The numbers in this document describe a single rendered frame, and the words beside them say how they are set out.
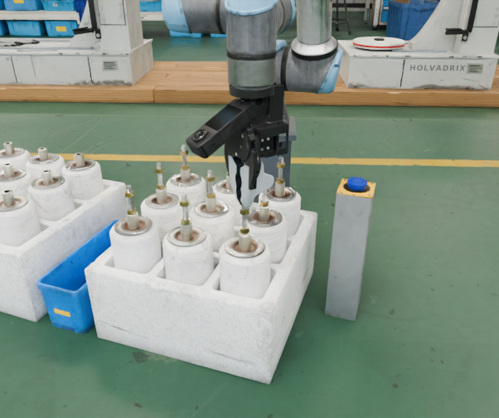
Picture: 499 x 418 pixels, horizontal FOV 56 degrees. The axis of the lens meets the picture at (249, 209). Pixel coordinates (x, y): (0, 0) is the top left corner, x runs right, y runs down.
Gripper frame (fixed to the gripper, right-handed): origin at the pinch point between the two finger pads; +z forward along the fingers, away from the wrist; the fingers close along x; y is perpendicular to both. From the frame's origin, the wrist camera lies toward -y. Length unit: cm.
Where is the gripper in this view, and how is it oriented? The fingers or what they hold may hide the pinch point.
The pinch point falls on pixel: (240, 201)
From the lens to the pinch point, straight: 81.4
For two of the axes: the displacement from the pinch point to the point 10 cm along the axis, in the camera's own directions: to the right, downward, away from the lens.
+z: 0.0, 8.8, 4.7
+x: -5.4, -3.9, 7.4
